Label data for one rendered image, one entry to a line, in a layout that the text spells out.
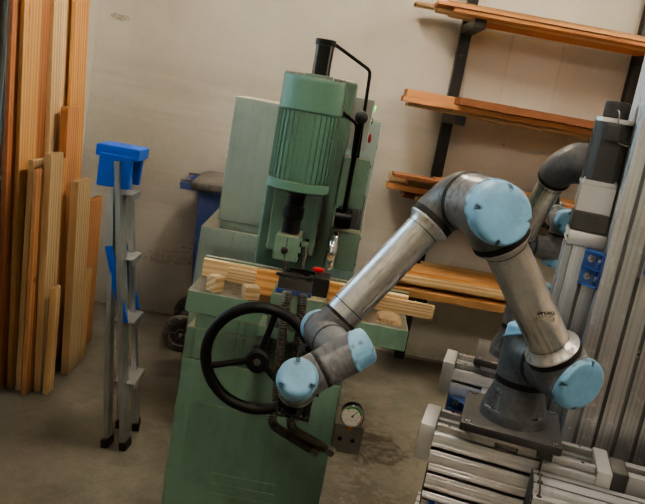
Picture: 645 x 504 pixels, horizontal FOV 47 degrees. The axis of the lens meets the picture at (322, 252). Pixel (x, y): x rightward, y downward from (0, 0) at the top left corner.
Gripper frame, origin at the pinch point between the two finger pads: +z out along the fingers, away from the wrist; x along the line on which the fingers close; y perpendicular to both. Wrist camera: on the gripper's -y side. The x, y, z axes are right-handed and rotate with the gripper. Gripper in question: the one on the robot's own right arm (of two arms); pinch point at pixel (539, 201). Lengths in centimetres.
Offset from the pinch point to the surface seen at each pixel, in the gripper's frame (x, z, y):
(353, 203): -68, -42, -2
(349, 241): -69, -44, 9
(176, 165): -167, 176, 8
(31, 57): -199, 46, -45
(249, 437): -94, -75, 60
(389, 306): -57, -61, 25
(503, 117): 14, 130, -28
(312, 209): -80, -50, -1
